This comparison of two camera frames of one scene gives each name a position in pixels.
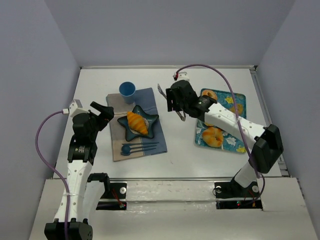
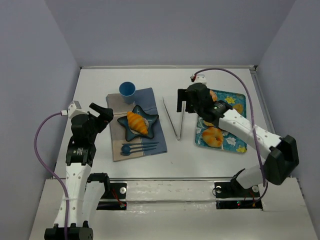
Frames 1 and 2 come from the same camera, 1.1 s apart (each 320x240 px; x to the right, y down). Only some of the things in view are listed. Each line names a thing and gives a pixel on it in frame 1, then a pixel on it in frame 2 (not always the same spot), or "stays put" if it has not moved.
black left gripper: x=100 y=116 stays put
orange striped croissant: x=137 y=124 stays put
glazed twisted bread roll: x=213 y=137 stays put
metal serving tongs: x=184 y=117 to x=178 y=139
